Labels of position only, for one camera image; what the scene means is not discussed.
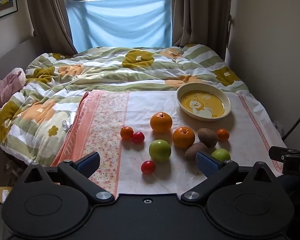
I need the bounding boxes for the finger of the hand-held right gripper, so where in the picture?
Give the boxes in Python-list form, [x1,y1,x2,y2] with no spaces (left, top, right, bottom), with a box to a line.
[269,146,300,161]

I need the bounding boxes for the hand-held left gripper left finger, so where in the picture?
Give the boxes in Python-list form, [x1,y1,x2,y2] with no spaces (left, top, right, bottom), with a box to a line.
[22,151,115,204]

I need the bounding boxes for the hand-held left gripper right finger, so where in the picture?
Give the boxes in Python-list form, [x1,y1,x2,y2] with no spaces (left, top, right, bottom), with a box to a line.
[181,151,275,204]

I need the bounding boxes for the green apple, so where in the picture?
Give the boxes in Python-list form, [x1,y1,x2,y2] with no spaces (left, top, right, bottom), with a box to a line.
[149,139,172,162]
[211,148,231,162]

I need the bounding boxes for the brown kiwi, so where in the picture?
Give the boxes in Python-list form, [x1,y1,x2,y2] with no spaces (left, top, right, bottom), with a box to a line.
[198,128,218,148]
[185,142,209,161]

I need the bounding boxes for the small tangerine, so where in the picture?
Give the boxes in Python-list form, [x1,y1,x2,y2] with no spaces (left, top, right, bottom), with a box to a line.
[217,128,230,142]
[120,126,134,140]

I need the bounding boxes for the large orange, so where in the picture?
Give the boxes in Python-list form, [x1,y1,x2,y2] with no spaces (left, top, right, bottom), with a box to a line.
[150,112,173,133]
[172,126,196,149]

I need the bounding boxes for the red cherry tomato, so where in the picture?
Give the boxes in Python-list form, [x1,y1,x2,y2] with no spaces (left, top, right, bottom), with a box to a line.
[131,132,145,144]
[141,160,156,174]

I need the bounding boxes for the cream bowl with bear print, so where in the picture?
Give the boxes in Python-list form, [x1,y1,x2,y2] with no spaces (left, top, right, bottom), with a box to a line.
[176,83,232,122]

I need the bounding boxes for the pink floral cloth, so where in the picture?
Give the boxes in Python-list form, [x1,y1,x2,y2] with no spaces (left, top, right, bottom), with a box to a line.
[51,89,287,198]

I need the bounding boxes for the floral striped quilt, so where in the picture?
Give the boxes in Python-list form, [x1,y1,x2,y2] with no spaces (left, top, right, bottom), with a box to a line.
[0,43,250,167]

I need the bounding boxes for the pink plush cloth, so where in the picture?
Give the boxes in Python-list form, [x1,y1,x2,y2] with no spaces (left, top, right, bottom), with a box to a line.
[0,67,26,112]

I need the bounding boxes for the grey bed headboard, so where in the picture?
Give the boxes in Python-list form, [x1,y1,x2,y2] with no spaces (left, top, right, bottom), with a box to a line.
[0,36,44,90]

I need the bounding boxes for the light blue window cloth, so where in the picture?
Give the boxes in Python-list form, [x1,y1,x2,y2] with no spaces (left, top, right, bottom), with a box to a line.
[65,0,172,53]

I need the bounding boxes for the brown curtain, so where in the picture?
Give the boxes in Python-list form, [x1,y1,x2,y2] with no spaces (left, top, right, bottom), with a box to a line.
[24,0,78,55]
[169,0,232,61]

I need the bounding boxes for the dark cable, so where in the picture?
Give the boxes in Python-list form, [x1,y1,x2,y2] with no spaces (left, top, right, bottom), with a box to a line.
[282,102,300,141]

